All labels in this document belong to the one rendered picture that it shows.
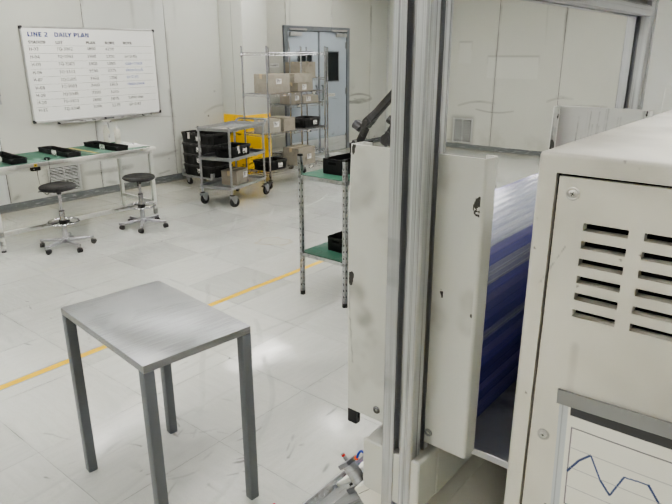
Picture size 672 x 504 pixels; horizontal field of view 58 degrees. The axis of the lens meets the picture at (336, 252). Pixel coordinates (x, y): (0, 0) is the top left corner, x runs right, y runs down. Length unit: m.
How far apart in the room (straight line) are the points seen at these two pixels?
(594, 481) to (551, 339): 0.14
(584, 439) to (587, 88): 10.76
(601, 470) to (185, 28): 9.01
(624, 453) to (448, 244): 0.24
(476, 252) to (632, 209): 0.14
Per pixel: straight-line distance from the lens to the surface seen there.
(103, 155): 6.81
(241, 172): 7.81
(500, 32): 11.88
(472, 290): 0.60
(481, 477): 0.93
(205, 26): 9.61
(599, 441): 0.63
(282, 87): 8.59
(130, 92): 8.80
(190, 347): 2.25
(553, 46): 11.50
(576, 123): 1.17
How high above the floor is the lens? 1.80
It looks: 18 degrees down
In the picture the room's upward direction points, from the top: straight up
